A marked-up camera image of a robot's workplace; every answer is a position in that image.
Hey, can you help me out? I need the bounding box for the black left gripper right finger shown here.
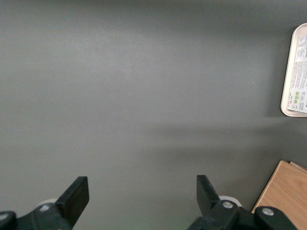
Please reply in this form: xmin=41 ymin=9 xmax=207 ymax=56
xmin=189 ymin=174 xmax=298 ymax=230

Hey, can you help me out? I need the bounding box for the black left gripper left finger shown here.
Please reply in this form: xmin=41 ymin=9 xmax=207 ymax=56
xmin=0 ymin=176 xmax=90 ymax=230

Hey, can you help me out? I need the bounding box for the wooden drawer cabinet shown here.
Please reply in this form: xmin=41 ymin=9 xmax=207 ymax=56
xmin=251 ymin=160 xmax=307 ymax=230

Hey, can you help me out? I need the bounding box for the beige plastic tray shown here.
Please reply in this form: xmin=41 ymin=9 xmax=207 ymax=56
xmin=280 ymin=23 xmax=307 ymax=118

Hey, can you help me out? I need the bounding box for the red cookie box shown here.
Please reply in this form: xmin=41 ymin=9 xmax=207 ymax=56
xmin=286 ymin=33 xmax=307 ymax=114

